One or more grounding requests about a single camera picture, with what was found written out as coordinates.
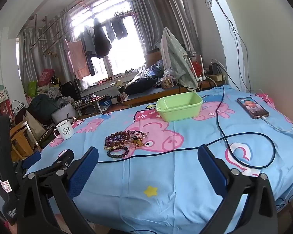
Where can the window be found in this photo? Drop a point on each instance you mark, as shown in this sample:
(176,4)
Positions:
(127,53)

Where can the black backpack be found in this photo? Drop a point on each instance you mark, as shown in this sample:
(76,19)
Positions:
(69,91)

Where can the blue cartoon pig bed sheet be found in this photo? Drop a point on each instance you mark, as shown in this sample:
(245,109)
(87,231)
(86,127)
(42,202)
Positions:
(185,187)

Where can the bright green bag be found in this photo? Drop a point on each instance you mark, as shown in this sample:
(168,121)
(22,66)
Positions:
(32,89)

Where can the red bag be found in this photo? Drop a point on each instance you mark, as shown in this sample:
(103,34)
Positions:
(46,76)

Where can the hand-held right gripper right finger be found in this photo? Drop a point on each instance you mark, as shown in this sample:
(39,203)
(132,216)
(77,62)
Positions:
(212,169)

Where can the blender with red contents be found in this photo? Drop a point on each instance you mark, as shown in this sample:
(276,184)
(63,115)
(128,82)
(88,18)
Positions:
(197,68)

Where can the dark clothes pile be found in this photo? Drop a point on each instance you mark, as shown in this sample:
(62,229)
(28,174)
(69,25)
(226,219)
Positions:
(141,82)

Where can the red and green box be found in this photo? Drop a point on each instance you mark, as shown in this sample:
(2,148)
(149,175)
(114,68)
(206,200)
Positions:
(3,102)

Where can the grey blue hanging shirt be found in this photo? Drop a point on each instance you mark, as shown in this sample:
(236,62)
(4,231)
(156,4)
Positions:
(89,41)

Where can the grey curtain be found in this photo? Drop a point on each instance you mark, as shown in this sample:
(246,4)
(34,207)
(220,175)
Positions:
(34,53)
(166,9)

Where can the brown cardboard box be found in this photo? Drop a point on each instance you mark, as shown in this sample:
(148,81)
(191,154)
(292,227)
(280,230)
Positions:
(152,58)

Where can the green plastic basin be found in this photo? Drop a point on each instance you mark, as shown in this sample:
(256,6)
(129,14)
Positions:
(178,116)

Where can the dark green bag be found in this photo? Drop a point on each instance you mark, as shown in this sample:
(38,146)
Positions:
(42,104)

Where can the wooden desk with blue top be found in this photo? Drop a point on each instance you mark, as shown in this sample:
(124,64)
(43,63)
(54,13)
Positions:
(146,96)

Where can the white round wall hook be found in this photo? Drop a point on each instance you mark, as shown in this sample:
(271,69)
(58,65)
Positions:
(208,3)

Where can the white enamel mug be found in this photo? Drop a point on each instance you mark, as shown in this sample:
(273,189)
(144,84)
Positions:
(67,131)

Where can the white storage stool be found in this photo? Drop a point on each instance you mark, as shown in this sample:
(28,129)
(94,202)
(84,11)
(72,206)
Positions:
(63,113)

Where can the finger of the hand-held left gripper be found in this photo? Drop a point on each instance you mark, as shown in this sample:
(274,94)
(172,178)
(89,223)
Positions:
(31,159)
(62,157)

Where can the dark hanging jacket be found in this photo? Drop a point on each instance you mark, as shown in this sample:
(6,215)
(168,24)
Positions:
(101,41)

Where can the low folding table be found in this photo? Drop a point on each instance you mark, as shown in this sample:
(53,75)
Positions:
(90,102)

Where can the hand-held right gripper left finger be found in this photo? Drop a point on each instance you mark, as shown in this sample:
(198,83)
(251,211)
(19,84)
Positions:
(84,173)

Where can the dark hanging pants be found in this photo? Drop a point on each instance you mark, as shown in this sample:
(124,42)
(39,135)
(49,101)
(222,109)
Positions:
(118,28)

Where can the black charger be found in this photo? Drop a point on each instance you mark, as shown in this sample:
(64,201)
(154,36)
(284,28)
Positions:
(214,68)

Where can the metal drying rack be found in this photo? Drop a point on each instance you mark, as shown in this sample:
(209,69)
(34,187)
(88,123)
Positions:
(63,26)

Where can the wooden chair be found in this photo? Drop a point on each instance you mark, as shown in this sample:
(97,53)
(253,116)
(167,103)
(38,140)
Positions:
(20,143)

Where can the white power strip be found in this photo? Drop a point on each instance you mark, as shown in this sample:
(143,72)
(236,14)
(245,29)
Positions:
(216,78)

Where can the smartphone in red case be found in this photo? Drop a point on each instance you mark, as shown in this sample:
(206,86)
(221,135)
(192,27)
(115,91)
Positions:
(252,107)

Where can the pink hanging garment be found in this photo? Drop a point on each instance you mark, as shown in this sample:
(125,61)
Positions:
(78,56)

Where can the pale green draped cloth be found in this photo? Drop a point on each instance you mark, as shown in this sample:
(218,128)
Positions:
(178,61)

